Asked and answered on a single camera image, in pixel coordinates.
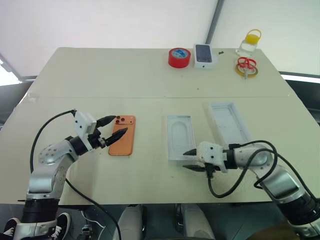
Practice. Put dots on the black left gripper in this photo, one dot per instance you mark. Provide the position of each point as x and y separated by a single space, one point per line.
96 142

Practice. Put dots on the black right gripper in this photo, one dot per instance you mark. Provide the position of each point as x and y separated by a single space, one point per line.
208 167

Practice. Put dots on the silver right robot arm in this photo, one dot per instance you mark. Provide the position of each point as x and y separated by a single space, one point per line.
285 182

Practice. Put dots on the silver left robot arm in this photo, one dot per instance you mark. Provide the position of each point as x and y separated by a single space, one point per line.
47 180

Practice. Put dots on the white phone box base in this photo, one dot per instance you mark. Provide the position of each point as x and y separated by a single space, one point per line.
181 140

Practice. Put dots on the white phone box lid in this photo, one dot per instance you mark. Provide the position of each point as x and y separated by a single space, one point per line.
228 122

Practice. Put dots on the white box with phone print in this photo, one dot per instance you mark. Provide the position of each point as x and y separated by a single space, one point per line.
204 56

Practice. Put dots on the clear jar with yellow lid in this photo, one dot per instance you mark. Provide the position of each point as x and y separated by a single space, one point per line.
250 43

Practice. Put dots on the orange smartphone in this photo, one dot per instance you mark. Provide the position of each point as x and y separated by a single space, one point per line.
122 140

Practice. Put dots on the red tape roll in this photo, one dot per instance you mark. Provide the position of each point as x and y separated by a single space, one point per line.
178 58

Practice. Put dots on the yellow tape roll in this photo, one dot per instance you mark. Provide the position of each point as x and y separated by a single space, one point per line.
237 70

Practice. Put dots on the small grey floor device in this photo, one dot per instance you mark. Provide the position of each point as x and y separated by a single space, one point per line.
86 229

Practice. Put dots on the black white sneaker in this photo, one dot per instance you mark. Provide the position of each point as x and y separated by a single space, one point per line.
61 225
11 226

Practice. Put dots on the small black screw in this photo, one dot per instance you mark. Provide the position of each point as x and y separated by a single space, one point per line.
220 52

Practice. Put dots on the grey metal pole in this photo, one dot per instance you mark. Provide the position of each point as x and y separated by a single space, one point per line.
214 22

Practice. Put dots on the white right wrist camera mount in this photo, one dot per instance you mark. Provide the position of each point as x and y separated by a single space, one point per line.
211 153

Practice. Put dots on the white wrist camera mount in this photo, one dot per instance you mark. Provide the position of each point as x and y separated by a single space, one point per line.
211 153
83 123

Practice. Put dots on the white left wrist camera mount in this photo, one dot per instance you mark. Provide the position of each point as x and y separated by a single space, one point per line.
83 123

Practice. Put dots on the grey metal frame bar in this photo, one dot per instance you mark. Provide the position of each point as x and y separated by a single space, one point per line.
12 68

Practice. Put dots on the dark metal frame bar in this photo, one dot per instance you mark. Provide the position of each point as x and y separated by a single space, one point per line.
300 76

